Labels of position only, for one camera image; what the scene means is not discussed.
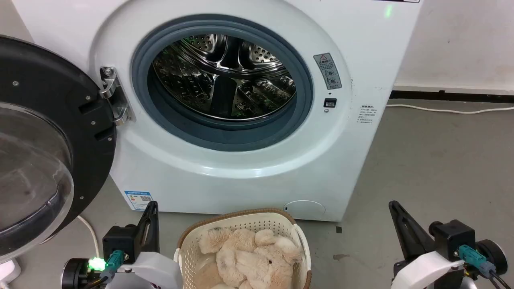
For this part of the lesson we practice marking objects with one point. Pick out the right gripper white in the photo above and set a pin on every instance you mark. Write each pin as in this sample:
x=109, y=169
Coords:
x=425, y=269

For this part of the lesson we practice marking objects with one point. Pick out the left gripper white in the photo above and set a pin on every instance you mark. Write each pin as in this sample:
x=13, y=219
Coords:
x=152, y=271

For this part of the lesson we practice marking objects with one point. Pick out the white front-load washing machine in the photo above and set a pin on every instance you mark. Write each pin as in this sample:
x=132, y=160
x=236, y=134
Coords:
x=249, y=176

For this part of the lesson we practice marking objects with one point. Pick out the blue energy label sticker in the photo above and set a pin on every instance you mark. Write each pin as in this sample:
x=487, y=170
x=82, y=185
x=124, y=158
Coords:
x=139, y=199

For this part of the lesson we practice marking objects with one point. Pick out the white basket with brown rim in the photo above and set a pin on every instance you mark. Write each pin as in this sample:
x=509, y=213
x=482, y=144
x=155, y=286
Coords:
x=245, y=220

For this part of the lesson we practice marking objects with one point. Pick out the oval white filter cover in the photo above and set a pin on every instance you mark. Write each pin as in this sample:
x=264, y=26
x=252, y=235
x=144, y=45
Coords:
x=305, y=207

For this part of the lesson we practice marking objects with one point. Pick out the beige fluffy plush fabric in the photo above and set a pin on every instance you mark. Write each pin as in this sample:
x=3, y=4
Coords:
x=253, y=261

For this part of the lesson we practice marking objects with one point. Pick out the grey rubber door gasket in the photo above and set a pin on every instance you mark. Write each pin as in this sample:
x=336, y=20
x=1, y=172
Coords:
x=225, y=134

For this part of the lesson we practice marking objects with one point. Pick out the small printed text label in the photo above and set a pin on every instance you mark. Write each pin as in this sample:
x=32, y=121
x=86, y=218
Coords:
x=368, y=114

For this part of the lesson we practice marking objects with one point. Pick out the chrome door hinge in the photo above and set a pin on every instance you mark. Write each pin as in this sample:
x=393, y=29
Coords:
x=114, y=94

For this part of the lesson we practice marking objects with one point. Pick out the black baseboard strip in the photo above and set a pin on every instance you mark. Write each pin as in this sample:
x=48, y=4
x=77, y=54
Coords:
x=449, y=96

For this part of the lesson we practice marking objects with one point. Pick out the black door latch slot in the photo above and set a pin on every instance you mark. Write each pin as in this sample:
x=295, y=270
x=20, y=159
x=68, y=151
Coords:
x=330, y=102

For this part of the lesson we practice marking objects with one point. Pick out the white power strip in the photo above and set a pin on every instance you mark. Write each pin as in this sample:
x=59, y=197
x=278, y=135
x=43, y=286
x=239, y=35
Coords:
x=9, y=273

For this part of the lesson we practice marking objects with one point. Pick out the black round washer door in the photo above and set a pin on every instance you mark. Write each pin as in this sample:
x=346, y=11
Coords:
x=44, y=104

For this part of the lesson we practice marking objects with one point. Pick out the stainless steel washer drum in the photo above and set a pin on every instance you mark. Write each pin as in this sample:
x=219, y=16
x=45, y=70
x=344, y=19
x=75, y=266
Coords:
x=225, y=72

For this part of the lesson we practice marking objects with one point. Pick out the grey warning sticker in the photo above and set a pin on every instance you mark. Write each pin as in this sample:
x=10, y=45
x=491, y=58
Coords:
x=328, y=71

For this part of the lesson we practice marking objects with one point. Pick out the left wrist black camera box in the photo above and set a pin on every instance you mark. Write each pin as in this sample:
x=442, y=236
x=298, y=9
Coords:
x=120, y=241

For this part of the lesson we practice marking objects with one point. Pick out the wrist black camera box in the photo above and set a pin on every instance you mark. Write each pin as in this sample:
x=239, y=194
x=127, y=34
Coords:
x=451, y=239
x=120, y=241

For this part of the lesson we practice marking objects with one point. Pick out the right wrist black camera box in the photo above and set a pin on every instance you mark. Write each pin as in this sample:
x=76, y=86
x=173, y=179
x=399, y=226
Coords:
x=451, y=239

